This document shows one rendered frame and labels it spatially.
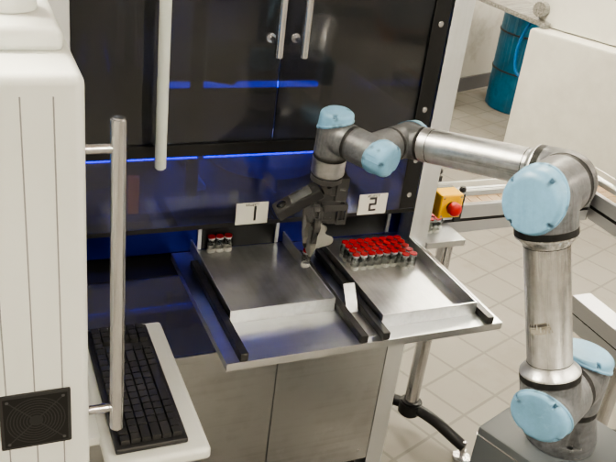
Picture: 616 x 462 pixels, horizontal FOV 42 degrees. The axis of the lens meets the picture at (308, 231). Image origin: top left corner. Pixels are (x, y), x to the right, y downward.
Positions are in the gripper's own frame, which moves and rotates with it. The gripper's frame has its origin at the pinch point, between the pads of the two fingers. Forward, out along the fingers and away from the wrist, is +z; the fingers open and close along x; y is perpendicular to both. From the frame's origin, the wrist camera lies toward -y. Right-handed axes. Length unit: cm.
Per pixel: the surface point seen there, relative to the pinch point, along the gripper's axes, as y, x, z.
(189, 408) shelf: -30.9, -29.1, 18.4
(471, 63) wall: 288, 432, 118
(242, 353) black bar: -19.4, -23.8, 9.4
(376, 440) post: 41, 15, 88
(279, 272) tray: -2.1, 10.3, 14.3
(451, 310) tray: 34.3, -14.0, 10.3
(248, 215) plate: -9.6, 17.7, 1.7
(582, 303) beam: 115, 31, 50
